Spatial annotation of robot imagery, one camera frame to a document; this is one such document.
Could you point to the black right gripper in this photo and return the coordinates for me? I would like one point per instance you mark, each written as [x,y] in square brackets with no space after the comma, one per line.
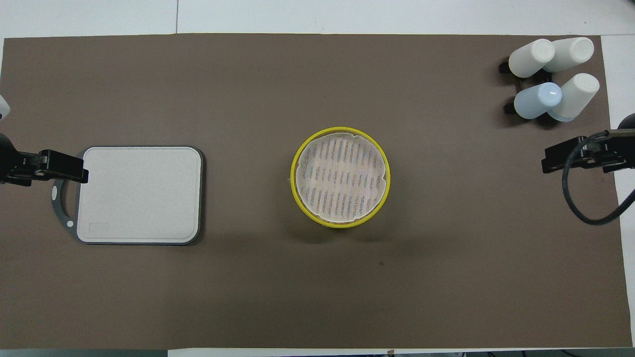
[622,148]

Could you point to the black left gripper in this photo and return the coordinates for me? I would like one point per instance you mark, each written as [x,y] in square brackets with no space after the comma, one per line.
[7,158]

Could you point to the white steamer liner cloth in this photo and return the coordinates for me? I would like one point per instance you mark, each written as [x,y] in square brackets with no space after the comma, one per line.
[342,173]

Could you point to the yellow steamer tier with liner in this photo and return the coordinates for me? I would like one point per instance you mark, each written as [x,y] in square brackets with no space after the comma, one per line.
[296,168]

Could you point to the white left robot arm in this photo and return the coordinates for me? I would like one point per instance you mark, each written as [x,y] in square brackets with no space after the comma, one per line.
[3,106]

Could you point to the white plastic cup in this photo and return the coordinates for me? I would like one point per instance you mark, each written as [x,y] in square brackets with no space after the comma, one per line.
[578,94]
[570,52]
[531,58]

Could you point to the light blue plastic cup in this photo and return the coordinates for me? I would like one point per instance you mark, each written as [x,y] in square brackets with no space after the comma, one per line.
[536,101]

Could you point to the black cup rack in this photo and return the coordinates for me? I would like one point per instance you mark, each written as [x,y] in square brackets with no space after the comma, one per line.
[507,106]

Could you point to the white cutting board grey rim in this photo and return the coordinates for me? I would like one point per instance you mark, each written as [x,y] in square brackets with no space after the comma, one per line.
[139,193]

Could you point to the brown table mat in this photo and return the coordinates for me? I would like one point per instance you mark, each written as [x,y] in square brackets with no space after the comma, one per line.
[248,287]

